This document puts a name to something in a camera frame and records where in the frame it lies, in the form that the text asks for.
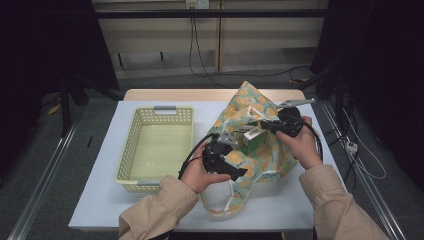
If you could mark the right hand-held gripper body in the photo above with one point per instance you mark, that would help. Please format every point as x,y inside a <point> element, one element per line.
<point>290,121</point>

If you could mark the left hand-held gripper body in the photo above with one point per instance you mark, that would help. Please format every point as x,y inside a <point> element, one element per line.
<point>213,156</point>

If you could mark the orange print tote bag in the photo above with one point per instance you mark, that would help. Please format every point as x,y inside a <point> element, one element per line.
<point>270,158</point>

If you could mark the pale yellow plastic basket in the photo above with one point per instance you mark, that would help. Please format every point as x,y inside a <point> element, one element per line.
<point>160,150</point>

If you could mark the person's left hand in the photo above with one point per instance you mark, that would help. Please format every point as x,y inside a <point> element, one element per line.
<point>196,173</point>

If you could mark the person's right hand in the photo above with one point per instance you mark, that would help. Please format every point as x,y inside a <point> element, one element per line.
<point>305,146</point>

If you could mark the black metal stand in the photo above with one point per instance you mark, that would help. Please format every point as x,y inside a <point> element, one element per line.
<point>338,86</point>
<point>65,110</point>

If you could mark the white power strip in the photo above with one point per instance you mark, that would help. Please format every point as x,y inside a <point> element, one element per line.
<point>351,146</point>

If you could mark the black curtain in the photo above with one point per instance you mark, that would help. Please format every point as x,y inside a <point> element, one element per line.
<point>40,40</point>
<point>383,50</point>

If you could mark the white table mat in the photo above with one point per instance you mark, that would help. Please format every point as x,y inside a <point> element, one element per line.
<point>100,206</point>

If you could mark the beige desk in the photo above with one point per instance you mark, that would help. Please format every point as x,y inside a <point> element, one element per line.
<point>150,33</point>

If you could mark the metal floor rail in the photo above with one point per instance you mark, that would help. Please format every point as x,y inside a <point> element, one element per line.
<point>376,200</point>
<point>40,196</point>

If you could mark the white wall socket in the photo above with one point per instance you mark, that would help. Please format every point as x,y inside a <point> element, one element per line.
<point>197,3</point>

